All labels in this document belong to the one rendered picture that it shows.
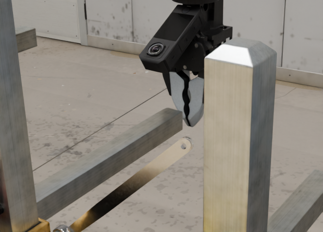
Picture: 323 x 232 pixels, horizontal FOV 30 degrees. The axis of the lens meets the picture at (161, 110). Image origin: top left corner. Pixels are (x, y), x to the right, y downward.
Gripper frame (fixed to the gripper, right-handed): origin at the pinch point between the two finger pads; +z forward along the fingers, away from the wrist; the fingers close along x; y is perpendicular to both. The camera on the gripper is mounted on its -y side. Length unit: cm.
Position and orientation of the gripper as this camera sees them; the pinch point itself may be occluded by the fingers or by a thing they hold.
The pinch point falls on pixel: (188, 120)
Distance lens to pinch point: 94.1
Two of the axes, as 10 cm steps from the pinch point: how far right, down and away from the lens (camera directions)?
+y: 5.7, -3.4, 7.5
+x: -8.2, -2.1, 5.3
